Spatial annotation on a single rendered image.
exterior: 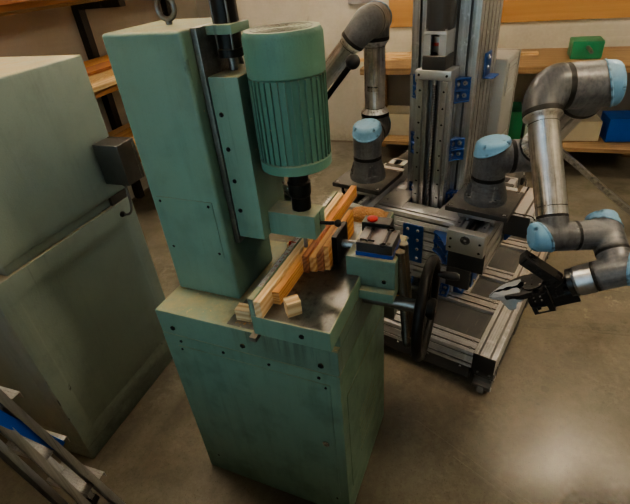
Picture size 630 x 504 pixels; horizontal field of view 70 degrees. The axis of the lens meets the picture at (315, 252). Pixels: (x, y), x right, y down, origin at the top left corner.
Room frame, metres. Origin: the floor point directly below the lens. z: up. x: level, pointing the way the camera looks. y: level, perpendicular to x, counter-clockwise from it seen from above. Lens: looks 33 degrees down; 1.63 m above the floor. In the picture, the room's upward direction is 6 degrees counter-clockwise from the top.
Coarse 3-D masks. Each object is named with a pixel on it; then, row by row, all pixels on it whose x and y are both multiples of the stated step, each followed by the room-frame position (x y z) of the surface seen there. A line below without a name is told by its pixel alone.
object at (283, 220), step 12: (276, 204) 1.10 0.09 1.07; (288, 204) 1.09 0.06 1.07; (312, 204) 1.08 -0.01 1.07; (276, 216) 1.05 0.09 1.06; (288, 216) 1.04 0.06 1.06; (300, 216) 1.02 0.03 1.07; (312, 216) 1.01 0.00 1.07; (324, 216) 1.06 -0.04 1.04; (276, 228) 1.06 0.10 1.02; (288, 228) 1.04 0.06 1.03; (300, 228) 1.02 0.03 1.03; (312, 228) 1.01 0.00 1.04; (324, 228) 1.06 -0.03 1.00
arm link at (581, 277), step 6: (582, 264) 0.87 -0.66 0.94; (588, 264) 0.89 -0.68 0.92; (570, 270) 0.88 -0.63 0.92; (576, 270) 0.86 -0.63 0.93; (582, 270) 0.85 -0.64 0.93; (588, 270) 0.84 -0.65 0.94; (576, 276) 0.85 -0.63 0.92; (582, 276) 0.84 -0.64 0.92; (588, 276) 0.83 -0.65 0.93; (576, 282) 0.84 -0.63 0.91; (582, 282) 0.83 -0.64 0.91; (588, 282) 0.83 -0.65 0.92; (576, 288) 0.84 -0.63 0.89; (582, 288) 0.83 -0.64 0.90; (588, 288) 0.82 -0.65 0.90; (594, 288) 0.82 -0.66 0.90; (582, 294) 0.83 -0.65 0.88
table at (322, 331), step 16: (352, 208) 1.35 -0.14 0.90; (304, 272) 1.01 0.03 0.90; (320, 272) 1.00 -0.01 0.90; (336, 272) 0.99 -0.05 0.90; (304, 288) 0.93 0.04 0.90; (320, 288) 0.93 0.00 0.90; (336, 288) 0.92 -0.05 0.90; (352, 288) 0.91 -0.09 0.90; (368, 288) 0.95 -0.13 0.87; (304, 304) 0.87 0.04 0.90; (320, 304) 0.86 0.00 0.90; (336, 304) 0.86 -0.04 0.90; (352, 304) 0.90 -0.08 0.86; (256, 320) 0.84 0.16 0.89; (272, 320) 0.82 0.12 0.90; (288, 320) 0.82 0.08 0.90; (304, 320) 0.81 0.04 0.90; (320, 320) 0.80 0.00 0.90; (336, 320) 0.80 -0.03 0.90; (272, 336) 0.82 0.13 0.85; (288, 336) 0.80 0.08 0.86; (304, 336) 0.79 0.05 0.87; (320, 336) 0.77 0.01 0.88; (336, 336) 0.79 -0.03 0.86
